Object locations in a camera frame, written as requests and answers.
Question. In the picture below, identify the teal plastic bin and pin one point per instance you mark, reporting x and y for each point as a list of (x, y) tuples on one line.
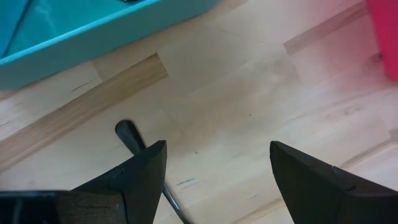
[(93, 40)]

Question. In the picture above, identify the silver metal fork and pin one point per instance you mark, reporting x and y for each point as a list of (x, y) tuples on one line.
[(129, 133)]

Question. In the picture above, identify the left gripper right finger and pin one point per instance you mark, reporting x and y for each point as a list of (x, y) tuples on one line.
[(326, 199)]

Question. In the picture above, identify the pink plastic bin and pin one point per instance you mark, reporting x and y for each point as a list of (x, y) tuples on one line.
[(385, 31)]

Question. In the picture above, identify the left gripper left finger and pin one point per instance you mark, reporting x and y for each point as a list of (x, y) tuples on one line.
[(93, 205)]

